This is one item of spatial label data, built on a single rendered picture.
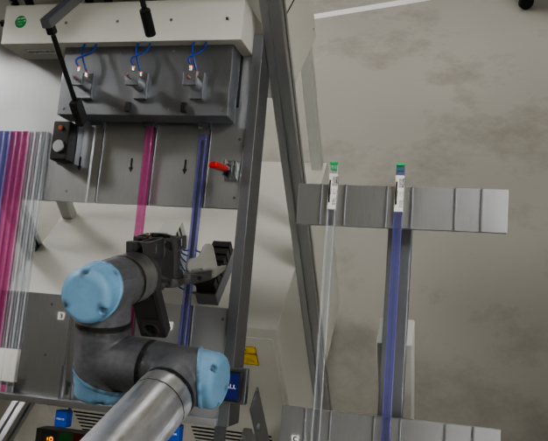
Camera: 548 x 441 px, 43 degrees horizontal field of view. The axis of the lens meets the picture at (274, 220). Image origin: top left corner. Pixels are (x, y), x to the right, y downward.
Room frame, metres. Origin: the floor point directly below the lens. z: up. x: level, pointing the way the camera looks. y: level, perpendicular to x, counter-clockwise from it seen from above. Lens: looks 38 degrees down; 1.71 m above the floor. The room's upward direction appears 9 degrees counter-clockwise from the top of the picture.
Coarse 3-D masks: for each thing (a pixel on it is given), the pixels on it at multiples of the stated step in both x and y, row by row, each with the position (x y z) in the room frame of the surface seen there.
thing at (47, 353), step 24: (48, 312) 0.98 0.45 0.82; (168, 312) 0.92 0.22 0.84; (192, 312) 0.91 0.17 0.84; (216, 312) 0.90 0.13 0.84; (24, 336) 0.96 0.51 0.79; (48, 336) 0.95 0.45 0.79; (72, 336) 0.94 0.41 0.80; (168, 336) 0.89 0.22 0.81; (192, 336) 0.88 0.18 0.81; (216, 336) 0.86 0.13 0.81; (24, 360) 0.93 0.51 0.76; (48, 360) 0.92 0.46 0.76; (72, 360) 0.90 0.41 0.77; (24, 384) 0.90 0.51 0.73; (48, 384) 0.89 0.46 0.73; (72, 384) 0.87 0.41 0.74; (216, 408) 0.77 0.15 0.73
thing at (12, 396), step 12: (0, 396) 0.88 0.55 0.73; (12, 396) 0.87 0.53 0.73; (24, 396) 0.86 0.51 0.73; (36, 396) 0.86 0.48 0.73; (48, 396) 0.87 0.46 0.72; (72, 408) 0.83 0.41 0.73; (84, 408) 0.82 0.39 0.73; (96, 408) 0.81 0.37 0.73; (108, 408) 0.81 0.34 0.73; (192, 420) 0.76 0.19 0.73; (204, 420) 0.75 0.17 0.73; (216, 420) 0.75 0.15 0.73
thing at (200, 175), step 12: (204, 144) 1.12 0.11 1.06; (204, 156) 1.10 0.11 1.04; (204, 168) 1.09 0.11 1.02; (192, 216) 1.02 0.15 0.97; (192, 228) 1.01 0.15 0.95; (192, 240) 0.99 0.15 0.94; (192, 252) 0.98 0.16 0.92; (192, 288) 0.93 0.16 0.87; (180, 324) 0.89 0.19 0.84; (180, 336) 0.87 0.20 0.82
